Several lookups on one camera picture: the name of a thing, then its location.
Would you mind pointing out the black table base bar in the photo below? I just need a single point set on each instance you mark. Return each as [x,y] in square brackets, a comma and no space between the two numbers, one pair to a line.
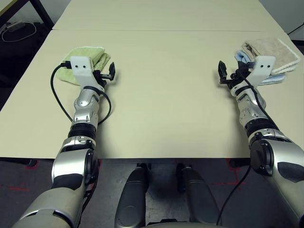
[23,162]
[240,163]

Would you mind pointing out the side table with black frame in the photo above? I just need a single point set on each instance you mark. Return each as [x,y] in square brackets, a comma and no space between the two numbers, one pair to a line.
[40,10]

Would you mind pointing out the black stand leg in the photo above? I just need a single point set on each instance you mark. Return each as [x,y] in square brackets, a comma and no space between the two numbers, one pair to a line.
[295,29]

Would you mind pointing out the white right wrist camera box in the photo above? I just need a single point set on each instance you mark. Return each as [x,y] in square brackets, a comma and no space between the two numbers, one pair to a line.
[260,69]

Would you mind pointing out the green folded towel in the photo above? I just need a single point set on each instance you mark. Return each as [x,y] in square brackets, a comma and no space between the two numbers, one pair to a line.
[83,59]

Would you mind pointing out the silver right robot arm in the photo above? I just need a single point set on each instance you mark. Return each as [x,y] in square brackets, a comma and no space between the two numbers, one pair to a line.
[254,111]

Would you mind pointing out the grey robot leg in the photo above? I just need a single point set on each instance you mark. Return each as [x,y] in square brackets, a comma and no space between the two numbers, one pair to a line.
[199,197]
[133,197]

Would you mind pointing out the grey robot right leg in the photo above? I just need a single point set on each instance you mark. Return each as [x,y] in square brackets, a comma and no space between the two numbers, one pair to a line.
[199,197]

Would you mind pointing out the grey robot left leg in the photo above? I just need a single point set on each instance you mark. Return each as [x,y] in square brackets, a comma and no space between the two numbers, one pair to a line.
[133,197]

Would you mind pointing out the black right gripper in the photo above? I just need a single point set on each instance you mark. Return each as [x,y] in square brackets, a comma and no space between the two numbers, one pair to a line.
[237,79]

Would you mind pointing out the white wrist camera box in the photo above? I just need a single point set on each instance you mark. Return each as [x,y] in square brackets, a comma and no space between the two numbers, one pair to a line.
[260,69]
[83,71]

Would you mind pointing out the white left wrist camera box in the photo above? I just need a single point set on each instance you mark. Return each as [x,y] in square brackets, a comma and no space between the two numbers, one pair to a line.
[83,71]

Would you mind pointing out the blue folded towel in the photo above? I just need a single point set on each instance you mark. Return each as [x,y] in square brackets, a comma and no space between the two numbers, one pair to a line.
[244,57]

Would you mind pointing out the white power adapter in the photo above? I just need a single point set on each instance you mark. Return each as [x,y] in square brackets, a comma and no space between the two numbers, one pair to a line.
[15,25]

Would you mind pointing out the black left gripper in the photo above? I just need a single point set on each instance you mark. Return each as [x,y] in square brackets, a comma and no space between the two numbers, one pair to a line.
[101,78]

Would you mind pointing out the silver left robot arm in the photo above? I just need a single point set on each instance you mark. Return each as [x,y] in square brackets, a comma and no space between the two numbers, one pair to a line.
[83,111]

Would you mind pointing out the beige towel with white trim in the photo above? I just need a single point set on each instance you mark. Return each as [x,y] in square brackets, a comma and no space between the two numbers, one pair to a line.
[273,52]

